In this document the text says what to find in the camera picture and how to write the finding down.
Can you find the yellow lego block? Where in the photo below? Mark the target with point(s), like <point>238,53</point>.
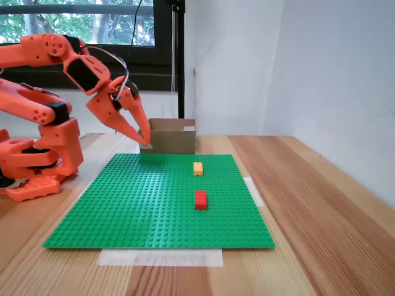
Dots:
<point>198,169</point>

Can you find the open cardboard box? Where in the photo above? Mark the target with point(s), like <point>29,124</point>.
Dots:
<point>172,142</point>

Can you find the green lego baseplate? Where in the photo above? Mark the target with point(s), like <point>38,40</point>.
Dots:
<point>148,209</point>

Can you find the red lego block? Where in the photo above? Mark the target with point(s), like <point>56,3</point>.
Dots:
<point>201,200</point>

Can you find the black table clamp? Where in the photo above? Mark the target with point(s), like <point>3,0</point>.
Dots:
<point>4,183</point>

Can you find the wide translucent tape strip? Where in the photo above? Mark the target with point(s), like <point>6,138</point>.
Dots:
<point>160,257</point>

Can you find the short translucent tape strip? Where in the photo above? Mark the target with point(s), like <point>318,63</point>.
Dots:
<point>254,191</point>

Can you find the black window frame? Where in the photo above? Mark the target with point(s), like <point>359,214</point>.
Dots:
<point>92,69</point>

